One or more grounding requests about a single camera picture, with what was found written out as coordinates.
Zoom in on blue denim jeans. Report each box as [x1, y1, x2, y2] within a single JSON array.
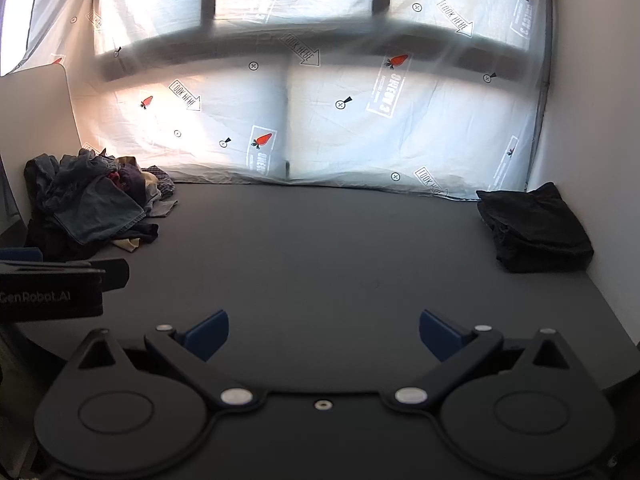
[[24, 148, 145, 245]]

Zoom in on black garment in pile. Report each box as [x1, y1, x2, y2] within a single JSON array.
[[25, 217, 160, 262]]

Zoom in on red checkered shirt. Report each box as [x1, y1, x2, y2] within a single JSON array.
[[107, 171, 122, 188]]

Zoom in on folded black garment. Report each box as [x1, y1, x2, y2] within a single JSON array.
[[476, 182, 594, 273]]

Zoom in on grey garment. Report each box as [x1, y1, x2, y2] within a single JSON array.
[[145, 200, 178, 218]]

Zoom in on dark navy knit sweater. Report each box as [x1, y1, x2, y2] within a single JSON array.
[[118, 162, 146, 206]]

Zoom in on blue plaid shirt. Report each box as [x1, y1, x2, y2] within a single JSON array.
[[145, 166, 175, 200]]

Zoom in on white partition board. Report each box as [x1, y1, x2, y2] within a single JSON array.
[[0, 64, 80, 221]]

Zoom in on white printed carrot curtain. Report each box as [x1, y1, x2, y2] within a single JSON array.
[[1, 0, 550, 200]]

